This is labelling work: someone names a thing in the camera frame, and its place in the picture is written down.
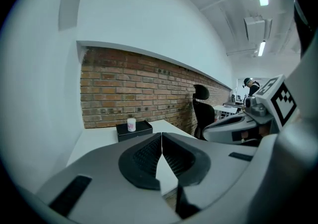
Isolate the white background desk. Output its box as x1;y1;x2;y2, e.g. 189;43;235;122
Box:
213;104;239;120

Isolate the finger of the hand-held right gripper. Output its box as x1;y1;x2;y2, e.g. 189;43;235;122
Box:
202;113;260;145

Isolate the grey wall panel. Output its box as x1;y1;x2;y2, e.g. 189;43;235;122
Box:
58;0;82;31

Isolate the black office chair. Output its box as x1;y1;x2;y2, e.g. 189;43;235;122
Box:
192;84;216;141

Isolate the black flat box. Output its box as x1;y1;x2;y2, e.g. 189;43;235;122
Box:
115;120;153;143

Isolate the person's right hand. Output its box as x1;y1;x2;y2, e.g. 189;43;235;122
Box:
239;126;269;142

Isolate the white cotton swab container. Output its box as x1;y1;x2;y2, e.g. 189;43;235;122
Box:
127;118;137;133

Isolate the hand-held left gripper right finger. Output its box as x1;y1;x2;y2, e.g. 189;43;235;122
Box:
161;132;259;219

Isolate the white ceiling air conditioner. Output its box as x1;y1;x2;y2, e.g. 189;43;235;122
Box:
243;15;273;43

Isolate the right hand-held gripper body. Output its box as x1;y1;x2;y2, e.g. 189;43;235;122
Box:
244;74;299;136

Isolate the short ceiling light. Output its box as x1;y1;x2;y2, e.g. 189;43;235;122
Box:
257;40;267;57

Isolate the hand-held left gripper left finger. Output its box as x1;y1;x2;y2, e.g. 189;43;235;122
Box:
36;132;180;224

